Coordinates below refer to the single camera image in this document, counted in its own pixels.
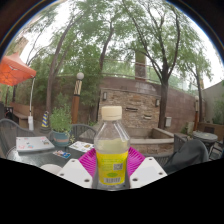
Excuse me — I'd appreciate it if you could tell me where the clear bottle with yellow label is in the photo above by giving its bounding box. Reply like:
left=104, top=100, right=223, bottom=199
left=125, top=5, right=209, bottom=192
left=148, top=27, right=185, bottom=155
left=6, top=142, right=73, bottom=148
left=93, top=105, right=131, bottom=191

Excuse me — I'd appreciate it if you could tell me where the orange canopy tent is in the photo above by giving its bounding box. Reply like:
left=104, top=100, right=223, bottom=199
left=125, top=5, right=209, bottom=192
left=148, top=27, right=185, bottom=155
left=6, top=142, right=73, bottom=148
left=0, top=52, right=38, bottom=131

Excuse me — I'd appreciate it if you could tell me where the small colourful card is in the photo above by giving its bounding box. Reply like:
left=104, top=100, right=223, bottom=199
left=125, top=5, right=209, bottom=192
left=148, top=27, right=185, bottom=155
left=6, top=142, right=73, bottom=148
left=52, top=149, right=72, bottom=160

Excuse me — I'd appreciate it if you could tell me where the dark-trunked tree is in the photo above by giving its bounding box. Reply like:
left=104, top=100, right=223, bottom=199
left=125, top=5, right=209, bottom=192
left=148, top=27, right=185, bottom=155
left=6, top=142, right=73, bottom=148
left=121, top=1, right=208, bottom=130

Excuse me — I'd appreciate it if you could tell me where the wooden lamp post with globe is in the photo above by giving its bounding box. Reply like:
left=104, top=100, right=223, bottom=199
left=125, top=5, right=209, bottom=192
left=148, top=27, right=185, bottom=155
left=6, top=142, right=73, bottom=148
left=70, top=71, right=85, bottom=125

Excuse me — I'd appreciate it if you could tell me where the yellow and blue striped cone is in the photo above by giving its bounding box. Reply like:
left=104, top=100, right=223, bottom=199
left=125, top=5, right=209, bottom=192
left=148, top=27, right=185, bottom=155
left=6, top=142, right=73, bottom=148
left=40, top=110, right=50, bottom=129

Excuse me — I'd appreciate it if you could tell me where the grey laptop with stickers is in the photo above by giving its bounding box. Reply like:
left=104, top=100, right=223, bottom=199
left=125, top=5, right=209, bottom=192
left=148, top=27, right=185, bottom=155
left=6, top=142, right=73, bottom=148
left=15, top=135, right=56, bottom=153

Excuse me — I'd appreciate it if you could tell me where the slender leaning tree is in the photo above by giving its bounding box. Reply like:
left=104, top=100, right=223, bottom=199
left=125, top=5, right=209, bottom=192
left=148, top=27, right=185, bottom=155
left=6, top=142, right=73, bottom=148
left=33, top=4, right=88, bottom=116

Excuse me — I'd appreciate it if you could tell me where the wooden bench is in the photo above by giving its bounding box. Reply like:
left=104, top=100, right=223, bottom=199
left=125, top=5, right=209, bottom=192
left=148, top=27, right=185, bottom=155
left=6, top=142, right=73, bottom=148
left=9, top=101, right=34, bottom=129

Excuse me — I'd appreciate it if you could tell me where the white printed booklet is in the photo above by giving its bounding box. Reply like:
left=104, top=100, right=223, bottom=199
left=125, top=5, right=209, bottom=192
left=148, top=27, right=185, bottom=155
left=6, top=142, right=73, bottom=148
left=68, top=140, right=95, bottom=154

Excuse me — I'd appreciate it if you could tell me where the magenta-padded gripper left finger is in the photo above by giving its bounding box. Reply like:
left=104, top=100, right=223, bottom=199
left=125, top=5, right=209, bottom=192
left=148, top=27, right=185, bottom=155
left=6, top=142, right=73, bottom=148
left=57, top=148, right=98, bottom=190

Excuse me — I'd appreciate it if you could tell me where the green plant in blue pot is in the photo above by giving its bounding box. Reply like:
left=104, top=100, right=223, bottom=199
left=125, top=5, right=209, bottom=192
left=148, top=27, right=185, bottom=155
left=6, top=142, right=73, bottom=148
left=49, top=104, right=73, bottom=146

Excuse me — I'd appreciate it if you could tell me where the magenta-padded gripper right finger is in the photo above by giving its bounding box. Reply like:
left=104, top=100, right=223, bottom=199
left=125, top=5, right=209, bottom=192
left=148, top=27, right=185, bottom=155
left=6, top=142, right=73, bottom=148
left=128, top=146, right=168, bottom=189

